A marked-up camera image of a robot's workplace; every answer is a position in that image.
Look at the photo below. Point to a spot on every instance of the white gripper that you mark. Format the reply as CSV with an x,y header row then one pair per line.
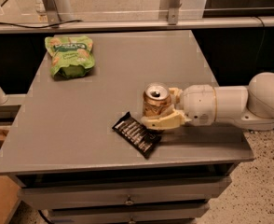
x,y
198,103

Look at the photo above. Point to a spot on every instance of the orange soda can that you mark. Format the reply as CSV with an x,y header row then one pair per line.
x,y
157,99

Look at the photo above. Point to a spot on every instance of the black chocolate rxbar wrapper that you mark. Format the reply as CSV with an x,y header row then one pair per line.
x,y
136,134

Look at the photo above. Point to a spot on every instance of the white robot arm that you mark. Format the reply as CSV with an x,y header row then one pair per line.
x,y
247,107

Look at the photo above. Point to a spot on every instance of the upper grey drawer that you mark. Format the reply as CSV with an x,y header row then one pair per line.
x,y
129,193

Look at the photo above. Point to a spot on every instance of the grey drawer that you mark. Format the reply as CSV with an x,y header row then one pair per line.
x,y
129,193
130,214

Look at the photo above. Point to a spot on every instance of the lower grey drawer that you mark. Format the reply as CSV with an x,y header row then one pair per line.
x,y
130,214

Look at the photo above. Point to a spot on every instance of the green chip bag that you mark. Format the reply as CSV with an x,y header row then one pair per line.
x,y
71,56

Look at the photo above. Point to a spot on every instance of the grey drawer cabinet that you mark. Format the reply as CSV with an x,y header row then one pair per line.
x,y
63,136

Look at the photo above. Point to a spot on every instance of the right metal bracket post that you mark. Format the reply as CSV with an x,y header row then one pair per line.
x,y
169,11

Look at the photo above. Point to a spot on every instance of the metal bracket post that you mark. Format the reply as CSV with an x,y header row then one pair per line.
x,y
169,11
51,11

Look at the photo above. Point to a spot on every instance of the grey metal rail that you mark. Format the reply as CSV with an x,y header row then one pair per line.
x,y
99,26

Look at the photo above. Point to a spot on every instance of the white pipe behind bracket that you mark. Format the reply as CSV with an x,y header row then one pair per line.
x,y
63,7

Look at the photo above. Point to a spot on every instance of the left metal bracket post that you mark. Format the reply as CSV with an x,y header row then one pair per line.
x,y
51,11

